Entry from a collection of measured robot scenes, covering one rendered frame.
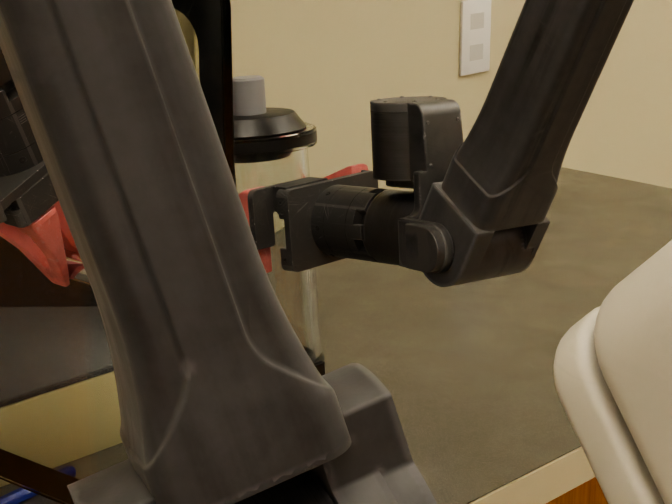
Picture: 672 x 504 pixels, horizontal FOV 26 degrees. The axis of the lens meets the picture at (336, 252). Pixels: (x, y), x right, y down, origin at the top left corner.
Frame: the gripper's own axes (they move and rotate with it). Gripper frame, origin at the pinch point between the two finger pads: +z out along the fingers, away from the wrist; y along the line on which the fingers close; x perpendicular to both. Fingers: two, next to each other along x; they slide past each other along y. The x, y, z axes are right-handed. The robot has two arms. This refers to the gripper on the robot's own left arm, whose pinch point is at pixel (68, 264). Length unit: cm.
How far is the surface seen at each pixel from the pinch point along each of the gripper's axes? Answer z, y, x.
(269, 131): 7.4, -25.2, -5.0
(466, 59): 60, -111, -51
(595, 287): 61, -70, -8
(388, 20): 47, -99, -54
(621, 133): 96, -144, -47
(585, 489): 52, -35, 11
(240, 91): 5.4, -27.0, -8.8
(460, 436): 41, -28, 4
